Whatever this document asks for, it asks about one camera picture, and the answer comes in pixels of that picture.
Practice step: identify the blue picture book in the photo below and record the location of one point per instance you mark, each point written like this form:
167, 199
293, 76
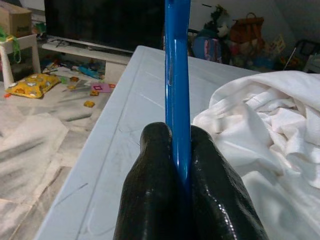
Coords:
91, 71

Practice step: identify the black flat television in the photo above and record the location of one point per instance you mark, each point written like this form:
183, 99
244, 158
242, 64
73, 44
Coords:
100, 22

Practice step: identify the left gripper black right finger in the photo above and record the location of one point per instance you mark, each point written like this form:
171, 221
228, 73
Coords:
220, 200

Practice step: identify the white t-shirt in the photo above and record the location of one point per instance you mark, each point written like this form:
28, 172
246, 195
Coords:
262, 140

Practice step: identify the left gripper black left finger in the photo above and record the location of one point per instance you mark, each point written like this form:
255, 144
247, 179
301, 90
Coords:
150, 195

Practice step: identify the white child table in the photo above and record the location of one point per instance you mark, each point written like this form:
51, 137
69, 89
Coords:
25, 45

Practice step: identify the pink puzzle card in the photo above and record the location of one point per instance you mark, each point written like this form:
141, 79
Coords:
102, 88

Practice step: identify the white television stand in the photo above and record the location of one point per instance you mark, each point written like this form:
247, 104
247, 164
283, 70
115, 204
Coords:
75, 50

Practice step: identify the brown cardboard box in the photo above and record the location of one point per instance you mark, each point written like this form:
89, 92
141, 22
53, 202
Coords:
17, 22

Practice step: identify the blue plastic clothes hanger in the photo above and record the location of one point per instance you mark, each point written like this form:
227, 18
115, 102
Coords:
176, 87

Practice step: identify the orange toy block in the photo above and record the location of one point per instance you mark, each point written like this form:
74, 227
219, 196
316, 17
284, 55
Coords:
89, 104

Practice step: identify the yellow patterned small pillow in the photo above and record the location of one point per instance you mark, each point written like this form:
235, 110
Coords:
32, 85

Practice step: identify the white folding table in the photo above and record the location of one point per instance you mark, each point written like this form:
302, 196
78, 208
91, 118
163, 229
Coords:
105, 162

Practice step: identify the blue backpack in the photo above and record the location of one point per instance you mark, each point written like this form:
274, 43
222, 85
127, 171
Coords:
207, 47

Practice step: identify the orange brown handbag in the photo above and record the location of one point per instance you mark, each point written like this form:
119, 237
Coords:
246, 32

